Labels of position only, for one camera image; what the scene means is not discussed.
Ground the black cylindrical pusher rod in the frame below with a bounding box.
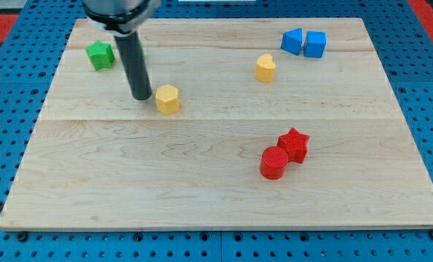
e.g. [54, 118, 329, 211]
[114, 32, 152, 100]

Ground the yellow heart block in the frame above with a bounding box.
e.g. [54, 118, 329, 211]
[255, 54, 277, 83]

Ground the light wooden board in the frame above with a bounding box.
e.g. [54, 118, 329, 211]
[0, 18, 433, 232]

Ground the blue triangle block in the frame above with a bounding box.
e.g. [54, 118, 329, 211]
[280, 28, 303, 55]

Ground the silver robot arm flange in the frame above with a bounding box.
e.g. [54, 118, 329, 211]
[82, 0, 162, 36]

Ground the red star block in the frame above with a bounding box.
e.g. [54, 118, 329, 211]
[277, 127, 310, 164]

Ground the yellow hexagon block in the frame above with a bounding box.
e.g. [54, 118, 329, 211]
[155, 84, 180, 115]

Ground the blue cube block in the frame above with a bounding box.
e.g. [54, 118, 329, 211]
[303, 31, 327, 58]

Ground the red cylinder block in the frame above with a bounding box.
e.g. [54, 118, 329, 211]
[259, 146, 289, 180]

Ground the green star block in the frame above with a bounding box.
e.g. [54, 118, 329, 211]
[85, 41, 115, 71]

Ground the green block behind rod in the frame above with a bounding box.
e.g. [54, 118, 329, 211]
[139, 40, 146, 60]

